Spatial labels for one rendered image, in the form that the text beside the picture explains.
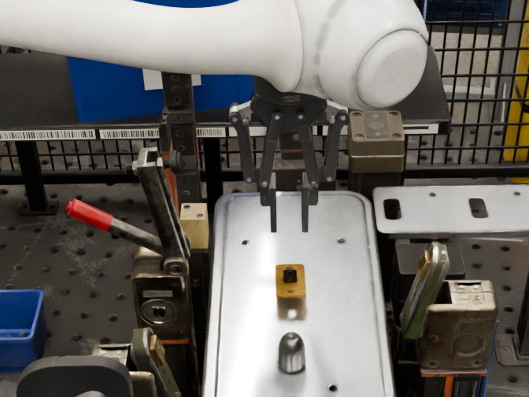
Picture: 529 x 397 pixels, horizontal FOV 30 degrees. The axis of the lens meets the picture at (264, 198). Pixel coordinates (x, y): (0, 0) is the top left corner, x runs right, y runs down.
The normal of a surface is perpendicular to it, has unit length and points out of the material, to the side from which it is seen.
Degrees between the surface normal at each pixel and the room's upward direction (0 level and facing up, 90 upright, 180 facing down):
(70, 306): 0
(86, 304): 0
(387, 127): 0
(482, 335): 90
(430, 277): 90
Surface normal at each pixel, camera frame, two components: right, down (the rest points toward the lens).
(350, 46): -0.42, 0.04
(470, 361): 0.00, 0.64
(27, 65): -0.03, -0.77
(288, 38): -0.51, 0.31
